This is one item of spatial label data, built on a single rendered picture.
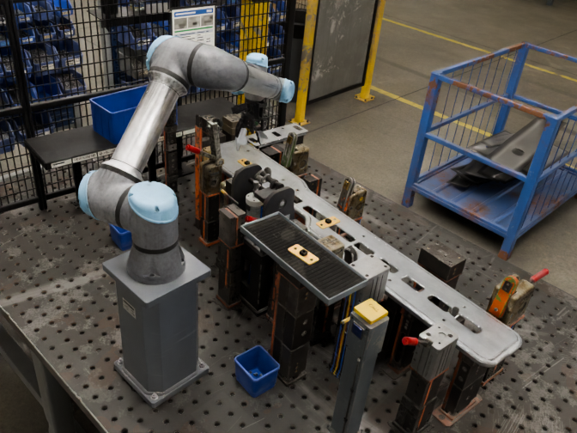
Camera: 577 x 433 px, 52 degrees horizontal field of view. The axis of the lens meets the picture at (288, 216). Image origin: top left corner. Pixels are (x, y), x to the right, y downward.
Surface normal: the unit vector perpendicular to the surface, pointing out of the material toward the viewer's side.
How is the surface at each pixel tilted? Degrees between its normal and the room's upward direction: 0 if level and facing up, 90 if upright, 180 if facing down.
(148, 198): 7
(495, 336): 0
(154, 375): 90
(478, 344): 0
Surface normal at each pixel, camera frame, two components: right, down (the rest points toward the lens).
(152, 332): 0.01, 0.56
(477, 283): 0.08, -0.83
